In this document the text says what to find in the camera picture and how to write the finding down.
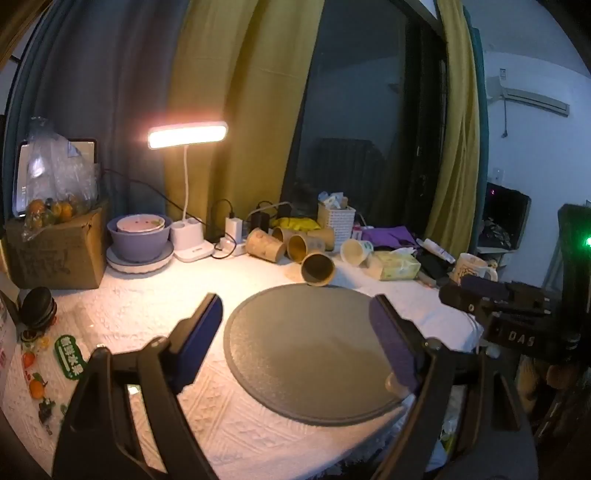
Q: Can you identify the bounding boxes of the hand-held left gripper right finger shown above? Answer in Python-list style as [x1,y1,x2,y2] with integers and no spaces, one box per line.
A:
[368,294,539,480]

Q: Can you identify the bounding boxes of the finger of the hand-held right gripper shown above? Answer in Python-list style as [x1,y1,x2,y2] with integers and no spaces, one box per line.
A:
[459,275,550,309]
[438,284,555,325]

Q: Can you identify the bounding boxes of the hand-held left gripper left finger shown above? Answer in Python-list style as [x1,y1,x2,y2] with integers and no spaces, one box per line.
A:
[52,292,225,480]

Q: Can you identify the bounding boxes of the white paper cup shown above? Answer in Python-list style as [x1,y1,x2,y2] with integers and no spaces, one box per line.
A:
[340,238,374,267]

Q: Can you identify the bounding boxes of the white printed mug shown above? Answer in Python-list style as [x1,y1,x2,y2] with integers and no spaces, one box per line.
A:
[450,252,499,286]

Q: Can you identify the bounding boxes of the white tube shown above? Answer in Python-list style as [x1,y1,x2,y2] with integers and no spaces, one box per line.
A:
[416,237,457,264]

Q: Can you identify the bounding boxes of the green tissue pack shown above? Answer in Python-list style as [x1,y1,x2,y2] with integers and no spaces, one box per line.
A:
[367,247,422,281]

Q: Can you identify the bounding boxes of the black monitor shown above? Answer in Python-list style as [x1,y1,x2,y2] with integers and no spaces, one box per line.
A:
[478,182,532,252]

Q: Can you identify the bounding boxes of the round grey mat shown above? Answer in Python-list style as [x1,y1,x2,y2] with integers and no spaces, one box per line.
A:
[223,284,419,425]

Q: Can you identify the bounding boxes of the white power strip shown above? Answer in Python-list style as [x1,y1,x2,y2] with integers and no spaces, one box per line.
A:
[213,235,252,259]

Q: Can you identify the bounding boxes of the purple cloth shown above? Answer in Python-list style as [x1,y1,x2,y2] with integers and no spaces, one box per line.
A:
[362,225,419,250]

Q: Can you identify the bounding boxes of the white plate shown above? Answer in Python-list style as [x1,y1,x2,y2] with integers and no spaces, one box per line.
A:
[106,241,175,277]

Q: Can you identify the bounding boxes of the purple bowl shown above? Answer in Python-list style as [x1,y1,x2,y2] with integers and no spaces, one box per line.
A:
[107,214,172,263]

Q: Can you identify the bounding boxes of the small white bowl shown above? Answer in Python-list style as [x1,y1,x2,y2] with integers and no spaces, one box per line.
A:
[116,215,166,234]

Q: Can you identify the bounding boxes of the white woven basket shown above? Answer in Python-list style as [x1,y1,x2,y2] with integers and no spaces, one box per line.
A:
[317,201,357,241]

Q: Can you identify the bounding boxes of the yellow cloth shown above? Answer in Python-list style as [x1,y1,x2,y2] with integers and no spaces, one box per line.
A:
[272,216,322,232]

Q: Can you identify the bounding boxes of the white desk lamp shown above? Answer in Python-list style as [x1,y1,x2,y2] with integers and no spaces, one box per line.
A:
[147,121,230,264]

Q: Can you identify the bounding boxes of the yellow curtain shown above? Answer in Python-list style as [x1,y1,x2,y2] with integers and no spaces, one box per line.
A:
[164,0,326,241]
[424,0,483,259]

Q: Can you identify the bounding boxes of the black round case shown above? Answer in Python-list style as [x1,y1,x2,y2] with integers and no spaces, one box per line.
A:
[17,286,58,330]

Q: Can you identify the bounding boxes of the printed fruit bag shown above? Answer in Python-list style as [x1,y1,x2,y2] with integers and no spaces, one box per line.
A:
[0,291,90,437]

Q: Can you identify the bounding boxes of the cardboard box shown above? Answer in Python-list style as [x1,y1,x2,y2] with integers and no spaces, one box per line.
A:
[4,199,110,291]

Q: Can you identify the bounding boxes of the white air conditioner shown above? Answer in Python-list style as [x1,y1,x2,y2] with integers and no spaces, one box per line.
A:
[486,74,570,118]

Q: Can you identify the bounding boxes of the plastic bag of oranges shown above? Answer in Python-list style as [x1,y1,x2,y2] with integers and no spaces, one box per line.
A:
[21,116,100,243]

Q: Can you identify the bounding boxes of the blue curtain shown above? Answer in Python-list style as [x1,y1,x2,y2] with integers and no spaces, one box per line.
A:
[2,0,192,227]

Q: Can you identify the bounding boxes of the black cable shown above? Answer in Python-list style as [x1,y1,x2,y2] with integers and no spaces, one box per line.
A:
[99,168,188,214]

